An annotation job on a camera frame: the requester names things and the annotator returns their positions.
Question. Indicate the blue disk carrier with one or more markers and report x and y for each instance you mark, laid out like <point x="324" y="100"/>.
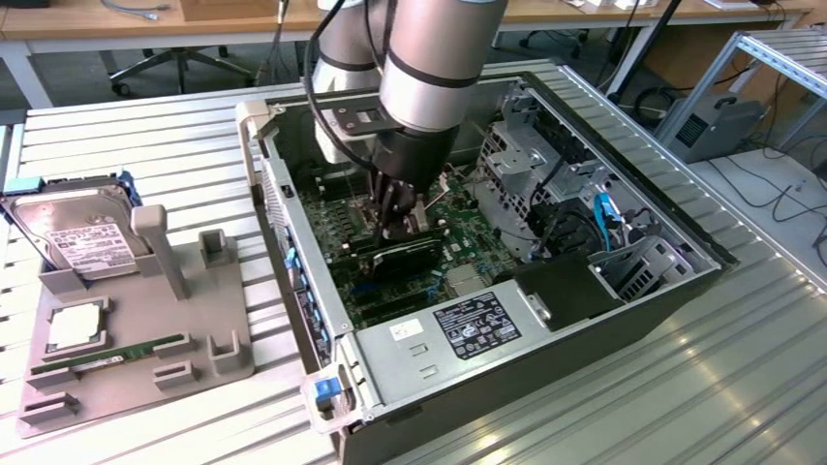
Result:
<point x="23" y="186"/>

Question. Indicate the grey metal drive cage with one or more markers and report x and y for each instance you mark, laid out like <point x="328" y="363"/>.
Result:
<point x="516" y="164"/>

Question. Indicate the black slanted pole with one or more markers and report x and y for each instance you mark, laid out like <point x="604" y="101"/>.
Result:
<point x="646" y="43"/>

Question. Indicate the silver hard disk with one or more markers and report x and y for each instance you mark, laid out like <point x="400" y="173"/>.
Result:
<point x="84" y="232"/>

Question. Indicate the silver CPU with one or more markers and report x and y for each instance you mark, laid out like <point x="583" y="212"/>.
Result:
<point x="74" y="327"/>

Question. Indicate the black office chair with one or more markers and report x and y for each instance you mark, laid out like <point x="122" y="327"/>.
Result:
<point x="184" y="60"/>
<point x="555" y="36"/>

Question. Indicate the blue expansion slot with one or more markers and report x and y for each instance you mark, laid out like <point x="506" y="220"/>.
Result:
<point x="364" y="289"/>

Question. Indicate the black plastic shroud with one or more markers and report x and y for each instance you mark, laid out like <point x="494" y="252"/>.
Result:
<point x="568" y="295"/>

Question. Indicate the aluminium frame table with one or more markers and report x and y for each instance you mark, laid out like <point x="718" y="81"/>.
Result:
<point x="785" y="51"/>

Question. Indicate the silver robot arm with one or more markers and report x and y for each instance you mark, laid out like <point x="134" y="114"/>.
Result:
<point x="426" y="58"/>

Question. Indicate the long black expansion slot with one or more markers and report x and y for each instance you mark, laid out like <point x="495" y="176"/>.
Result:
<point x="387" y="300"/>
<point x="394" y="314"/>

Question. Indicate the open dark PC case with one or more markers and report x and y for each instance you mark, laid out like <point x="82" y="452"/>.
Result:
<point x="582" y="382"/>

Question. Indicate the green motherboard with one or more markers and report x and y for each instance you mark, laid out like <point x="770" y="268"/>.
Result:
<point x="478" y="232"/>

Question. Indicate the green RAM stick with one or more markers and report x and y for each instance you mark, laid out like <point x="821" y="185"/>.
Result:
<point x="152" y="346"/>

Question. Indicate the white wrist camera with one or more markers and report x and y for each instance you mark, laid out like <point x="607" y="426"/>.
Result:
<point x="343" y="140"/>

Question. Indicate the silver chipset heatsink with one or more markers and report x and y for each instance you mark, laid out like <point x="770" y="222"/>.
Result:
<point x="466" y="281"/>

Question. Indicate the graphics card with black fan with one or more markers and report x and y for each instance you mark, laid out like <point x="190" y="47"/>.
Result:
<point x="407" y="259"/>

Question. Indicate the grey perforated disk bay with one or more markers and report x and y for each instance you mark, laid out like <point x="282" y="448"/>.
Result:
<point x="639" y="276"/>

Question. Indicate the wooden desk with white legs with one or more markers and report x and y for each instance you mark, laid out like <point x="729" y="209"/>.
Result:
<point x="64" y="24"/>
<point x="582" y="14"/>

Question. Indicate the brown cardboard box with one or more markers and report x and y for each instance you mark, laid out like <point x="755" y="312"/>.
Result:
<point x="219" y="9"/>

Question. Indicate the grey power supply unit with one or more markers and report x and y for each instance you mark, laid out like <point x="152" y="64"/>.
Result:
<point x="414" y="373"/>

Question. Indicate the grey parts rack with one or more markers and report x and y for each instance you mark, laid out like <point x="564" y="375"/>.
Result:
<point x="130" y="319"/>

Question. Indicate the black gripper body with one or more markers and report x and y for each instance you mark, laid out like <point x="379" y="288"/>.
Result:
<point x="414" y="155"/>

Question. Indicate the metal socket cover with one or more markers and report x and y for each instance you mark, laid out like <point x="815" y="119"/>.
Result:
<point x="442" y="191"/>

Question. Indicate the blue case latch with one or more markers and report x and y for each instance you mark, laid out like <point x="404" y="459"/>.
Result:
<point x="324" y="390"/>

